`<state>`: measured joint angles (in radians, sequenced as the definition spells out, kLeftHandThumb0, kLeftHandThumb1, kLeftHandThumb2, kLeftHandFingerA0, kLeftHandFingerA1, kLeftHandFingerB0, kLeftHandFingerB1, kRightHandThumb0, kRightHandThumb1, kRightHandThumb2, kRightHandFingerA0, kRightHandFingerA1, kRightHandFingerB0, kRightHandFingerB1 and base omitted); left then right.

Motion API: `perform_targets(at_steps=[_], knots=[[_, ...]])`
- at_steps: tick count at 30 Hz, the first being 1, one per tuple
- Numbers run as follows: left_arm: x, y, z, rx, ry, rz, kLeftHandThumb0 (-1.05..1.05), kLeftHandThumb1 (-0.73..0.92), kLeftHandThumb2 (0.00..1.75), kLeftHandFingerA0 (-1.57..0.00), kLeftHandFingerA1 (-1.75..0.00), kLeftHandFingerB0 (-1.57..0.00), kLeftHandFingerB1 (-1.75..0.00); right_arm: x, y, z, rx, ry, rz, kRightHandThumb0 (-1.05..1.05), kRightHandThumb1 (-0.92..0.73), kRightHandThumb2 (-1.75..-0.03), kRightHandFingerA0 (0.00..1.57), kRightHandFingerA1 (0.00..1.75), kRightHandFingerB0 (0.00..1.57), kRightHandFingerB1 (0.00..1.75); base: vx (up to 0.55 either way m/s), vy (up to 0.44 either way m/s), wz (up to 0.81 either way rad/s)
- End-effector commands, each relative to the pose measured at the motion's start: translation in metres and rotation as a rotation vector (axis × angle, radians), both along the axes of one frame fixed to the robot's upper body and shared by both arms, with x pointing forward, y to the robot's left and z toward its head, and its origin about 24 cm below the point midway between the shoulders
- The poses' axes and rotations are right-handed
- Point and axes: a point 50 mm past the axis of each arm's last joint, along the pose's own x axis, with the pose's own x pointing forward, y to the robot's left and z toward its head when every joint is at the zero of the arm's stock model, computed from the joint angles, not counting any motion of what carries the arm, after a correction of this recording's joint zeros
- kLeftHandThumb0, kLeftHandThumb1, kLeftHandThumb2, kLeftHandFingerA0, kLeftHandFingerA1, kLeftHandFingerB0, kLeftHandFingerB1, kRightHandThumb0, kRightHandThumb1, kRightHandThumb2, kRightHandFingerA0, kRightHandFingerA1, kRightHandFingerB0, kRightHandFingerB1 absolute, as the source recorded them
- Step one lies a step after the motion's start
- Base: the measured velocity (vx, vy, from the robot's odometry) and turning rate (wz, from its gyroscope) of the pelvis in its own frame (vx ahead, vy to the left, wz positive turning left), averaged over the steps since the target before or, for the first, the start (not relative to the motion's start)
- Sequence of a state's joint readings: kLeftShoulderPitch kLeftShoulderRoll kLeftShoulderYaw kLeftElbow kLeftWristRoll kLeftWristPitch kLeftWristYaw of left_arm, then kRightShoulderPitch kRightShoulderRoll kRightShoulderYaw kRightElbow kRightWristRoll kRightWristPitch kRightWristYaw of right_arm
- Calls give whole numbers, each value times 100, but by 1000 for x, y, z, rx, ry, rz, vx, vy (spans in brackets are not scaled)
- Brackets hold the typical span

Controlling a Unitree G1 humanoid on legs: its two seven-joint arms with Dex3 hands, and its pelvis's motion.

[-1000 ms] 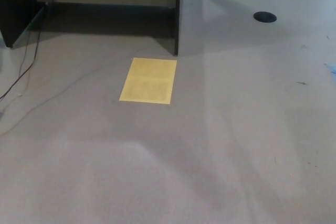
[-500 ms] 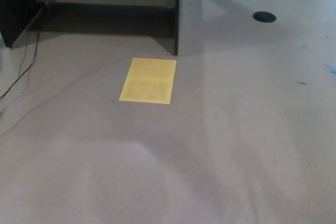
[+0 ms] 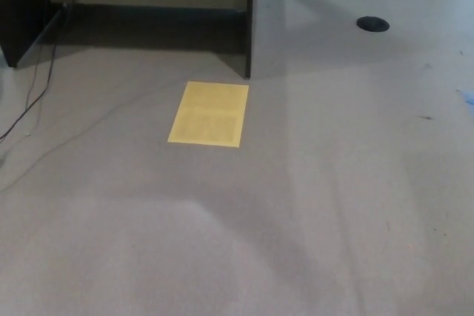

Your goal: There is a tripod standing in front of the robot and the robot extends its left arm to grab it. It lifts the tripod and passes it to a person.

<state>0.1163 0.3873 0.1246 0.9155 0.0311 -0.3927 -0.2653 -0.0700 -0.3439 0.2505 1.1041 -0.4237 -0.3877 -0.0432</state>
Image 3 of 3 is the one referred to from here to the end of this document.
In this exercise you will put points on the yellow paper sheet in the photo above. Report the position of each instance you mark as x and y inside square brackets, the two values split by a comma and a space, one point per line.
[209, 116]

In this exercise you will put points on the black round floor cover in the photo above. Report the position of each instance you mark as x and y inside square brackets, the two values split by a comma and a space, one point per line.
[373, 23]

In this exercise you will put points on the dark brown wooden desk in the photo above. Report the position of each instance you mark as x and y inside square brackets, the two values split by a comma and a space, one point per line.
[22, 5]

